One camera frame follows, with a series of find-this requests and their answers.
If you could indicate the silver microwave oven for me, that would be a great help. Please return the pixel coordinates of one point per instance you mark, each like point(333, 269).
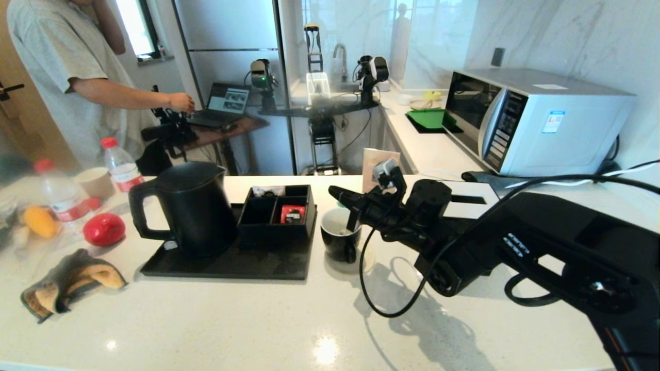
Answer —
point(562, 134)

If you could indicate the chrome faucet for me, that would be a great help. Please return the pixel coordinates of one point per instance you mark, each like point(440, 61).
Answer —
point(339, 51)

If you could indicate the red apple toy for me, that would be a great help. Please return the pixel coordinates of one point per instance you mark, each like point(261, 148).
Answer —
point(104, 230)

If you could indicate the translucent round coaster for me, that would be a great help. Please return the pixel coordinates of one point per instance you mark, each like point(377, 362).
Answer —
point(367, 264)

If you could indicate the brown black oven mitt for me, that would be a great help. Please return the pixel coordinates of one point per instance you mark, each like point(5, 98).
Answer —
point(77, 273)

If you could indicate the water bottle red cap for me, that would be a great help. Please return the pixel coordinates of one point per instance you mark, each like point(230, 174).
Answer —
point(124, 172)
point(64, 201)

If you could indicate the black electric kettle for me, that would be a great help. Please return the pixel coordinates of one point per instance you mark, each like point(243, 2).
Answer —
point(196, 211)

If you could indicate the small white bowl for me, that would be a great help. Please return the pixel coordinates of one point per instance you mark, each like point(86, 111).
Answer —
point(404, 99)

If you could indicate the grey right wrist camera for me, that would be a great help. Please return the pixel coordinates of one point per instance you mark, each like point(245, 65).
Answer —
point(385, 172)

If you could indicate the orange fruit toy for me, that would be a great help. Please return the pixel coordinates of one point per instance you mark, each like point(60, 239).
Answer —
point(40, 221)

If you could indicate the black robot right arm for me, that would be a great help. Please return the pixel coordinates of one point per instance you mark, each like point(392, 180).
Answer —
point(541, 247)

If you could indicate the green cutting board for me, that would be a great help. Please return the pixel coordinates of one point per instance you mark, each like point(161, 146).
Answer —
point(428, 119)

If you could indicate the window with black frame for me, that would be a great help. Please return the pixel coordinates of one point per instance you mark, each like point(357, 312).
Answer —
point(147, 31)

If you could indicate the QR code sign stand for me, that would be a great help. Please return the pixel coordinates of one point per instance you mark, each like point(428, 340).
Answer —
point(368, 165)

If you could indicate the yellow item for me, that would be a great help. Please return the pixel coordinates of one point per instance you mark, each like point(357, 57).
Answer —
point(432, 95)

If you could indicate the person in grey shirt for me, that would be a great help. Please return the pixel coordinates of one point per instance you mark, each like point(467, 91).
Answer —
point(51, 51)

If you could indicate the silver refrigerator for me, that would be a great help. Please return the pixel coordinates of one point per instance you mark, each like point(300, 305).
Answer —
point(227, 26)

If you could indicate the black rectangular serving tray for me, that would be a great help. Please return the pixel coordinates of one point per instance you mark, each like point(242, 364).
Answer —
point(232, 268)

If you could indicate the brown wooden desk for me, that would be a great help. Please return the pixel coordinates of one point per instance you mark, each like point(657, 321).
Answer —
point(232, 129)

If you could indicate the beige plate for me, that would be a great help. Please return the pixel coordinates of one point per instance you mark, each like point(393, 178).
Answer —
point(420, 105)

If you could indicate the black compartment organizer box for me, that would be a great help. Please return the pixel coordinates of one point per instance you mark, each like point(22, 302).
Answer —
point(252, 234)

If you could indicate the black laptop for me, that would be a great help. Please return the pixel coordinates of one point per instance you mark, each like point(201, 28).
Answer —
point(227, 100)

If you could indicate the black rig stand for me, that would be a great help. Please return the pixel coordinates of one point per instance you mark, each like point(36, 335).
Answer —
point(322, 134)

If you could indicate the paper cup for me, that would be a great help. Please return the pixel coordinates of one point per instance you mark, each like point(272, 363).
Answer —
point(98, 183)

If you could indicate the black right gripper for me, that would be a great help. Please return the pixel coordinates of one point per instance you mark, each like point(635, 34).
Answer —
point(384, 214)

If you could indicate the black tissue box white lid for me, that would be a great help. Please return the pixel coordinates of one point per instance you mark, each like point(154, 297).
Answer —
point(474, 210)

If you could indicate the dark wall socket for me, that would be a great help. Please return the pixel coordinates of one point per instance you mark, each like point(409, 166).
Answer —
point(497, 56)

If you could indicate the red packet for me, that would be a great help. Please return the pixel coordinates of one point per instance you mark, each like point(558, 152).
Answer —
point(292, 213)

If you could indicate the black upright frame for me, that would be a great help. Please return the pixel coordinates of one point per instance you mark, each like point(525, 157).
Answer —
point(311, 27)

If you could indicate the black mug white inside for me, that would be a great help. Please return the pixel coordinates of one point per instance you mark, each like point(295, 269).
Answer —
point(337, 247)

